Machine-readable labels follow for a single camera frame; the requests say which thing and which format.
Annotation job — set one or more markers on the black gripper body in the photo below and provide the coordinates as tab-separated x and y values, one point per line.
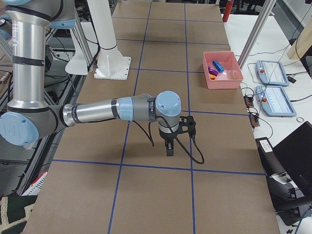
166	138

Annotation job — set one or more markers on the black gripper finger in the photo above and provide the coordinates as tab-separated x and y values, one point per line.
169	149

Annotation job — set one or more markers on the purple toy block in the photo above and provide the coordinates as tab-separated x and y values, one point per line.
212	71

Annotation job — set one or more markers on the long blue toy block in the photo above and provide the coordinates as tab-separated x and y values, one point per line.
218	66

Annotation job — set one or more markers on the pink plastic box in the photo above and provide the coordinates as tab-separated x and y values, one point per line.
231	70

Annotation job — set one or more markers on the grey usb hub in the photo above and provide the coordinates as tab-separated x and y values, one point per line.
248	101
254	120

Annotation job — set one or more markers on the grey teach pendant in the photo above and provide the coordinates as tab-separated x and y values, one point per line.
271	73
274	101

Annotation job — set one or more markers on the black laptop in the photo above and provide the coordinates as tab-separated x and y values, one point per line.
295	155

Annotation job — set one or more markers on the white paper roll sheet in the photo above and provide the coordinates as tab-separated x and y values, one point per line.
77	64

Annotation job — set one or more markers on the red cylinder bottle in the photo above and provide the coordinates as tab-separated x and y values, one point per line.
228	9

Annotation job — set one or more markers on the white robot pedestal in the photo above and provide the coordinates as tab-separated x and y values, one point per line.
111	63

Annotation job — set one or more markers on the black camera stand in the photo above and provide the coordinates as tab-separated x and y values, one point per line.
289	202

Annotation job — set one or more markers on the aluminium frame post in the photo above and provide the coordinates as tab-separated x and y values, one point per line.
261	20

